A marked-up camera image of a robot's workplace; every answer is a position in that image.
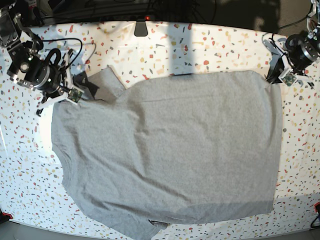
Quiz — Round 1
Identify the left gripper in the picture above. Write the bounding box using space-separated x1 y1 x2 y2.
263 33 320 88

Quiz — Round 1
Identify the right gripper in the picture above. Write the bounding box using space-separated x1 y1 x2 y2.
32 48 99 117

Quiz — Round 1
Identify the grey T-shirt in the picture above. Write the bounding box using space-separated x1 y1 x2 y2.
51 68 283 240

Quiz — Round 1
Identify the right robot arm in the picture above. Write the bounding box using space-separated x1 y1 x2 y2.
0 1 97 116

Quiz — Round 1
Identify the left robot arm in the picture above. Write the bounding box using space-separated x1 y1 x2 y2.
266 0 320 89

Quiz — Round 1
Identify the red corner clamp right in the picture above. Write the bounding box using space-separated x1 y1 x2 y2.
313 202 320 214

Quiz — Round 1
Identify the red corner clamp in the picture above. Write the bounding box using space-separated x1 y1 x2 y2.
313 202 320 214
0 211 13 222

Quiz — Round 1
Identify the red corner clamp left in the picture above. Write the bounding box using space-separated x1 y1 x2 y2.
0 211 13 222

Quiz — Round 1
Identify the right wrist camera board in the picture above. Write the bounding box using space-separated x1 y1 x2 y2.
67 87 84 104

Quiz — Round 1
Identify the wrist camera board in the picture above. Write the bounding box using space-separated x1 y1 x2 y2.
281 73 297 87
67 87 84 104

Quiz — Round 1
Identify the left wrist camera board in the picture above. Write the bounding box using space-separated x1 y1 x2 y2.
281 73 297 87

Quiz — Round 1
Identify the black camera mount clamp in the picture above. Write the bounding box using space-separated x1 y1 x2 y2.
134 21 148 37

